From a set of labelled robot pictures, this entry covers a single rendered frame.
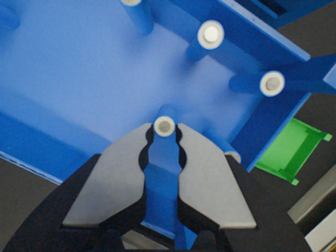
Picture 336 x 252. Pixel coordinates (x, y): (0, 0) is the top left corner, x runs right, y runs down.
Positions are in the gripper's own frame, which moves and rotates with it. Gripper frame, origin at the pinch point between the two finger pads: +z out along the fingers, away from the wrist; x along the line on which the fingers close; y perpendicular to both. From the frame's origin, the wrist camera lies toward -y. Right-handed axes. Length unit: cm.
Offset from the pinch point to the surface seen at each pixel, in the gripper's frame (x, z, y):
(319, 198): 58, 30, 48
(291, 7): 16.8, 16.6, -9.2
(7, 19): -14.6, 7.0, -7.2
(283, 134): 43, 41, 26
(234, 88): 6.9, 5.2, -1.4
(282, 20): 17.7, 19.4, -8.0
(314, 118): 53, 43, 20
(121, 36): -4.5, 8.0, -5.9
